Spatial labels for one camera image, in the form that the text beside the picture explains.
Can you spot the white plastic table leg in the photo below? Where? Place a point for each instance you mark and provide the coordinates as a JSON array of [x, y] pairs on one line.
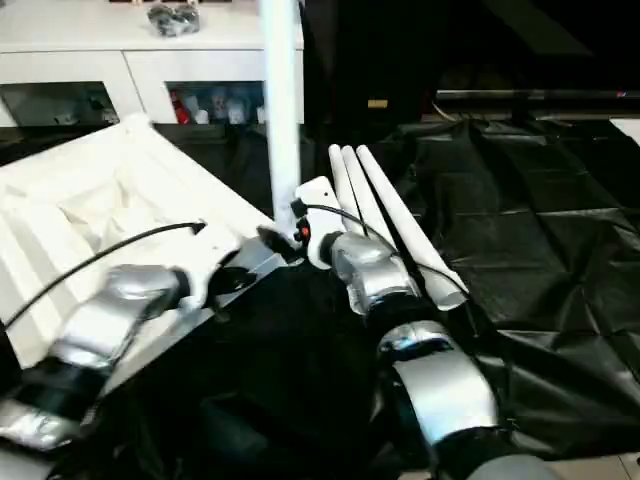
[[400, 210], [360, 190], [342, 180], [282, 100]]

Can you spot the white plastic table top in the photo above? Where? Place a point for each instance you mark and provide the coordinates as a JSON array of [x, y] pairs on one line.
[[100, 200]]

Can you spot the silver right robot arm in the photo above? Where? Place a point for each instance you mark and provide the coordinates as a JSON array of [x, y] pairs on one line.
[[375, 270]]

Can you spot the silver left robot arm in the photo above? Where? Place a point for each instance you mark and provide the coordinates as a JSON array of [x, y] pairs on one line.
[[125, 295]]

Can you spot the small yellow label tag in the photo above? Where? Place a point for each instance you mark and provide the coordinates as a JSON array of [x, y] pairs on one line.
[[377, 103]]

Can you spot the red white figure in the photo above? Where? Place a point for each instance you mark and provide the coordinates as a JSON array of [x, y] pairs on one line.
[[180, 107]]

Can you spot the black work mat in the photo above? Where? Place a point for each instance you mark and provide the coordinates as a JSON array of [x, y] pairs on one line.
[[525, 225]]

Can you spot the clear bag of black parts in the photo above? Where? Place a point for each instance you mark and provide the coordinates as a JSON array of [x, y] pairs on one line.
[[172, 20]]

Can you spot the white glass-door cabinet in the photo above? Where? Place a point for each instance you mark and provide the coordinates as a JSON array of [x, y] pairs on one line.
[[75, 30]]

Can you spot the white flat board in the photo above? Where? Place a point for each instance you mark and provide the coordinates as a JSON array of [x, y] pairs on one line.
[[627, 130]]

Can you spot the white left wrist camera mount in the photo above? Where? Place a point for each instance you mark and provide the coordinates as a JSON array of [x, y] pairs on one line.
[[220, 245]]

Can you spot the grey metal rail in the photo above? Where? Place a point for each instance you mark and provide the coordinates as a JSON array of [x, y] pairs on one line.
[[525, 94]]

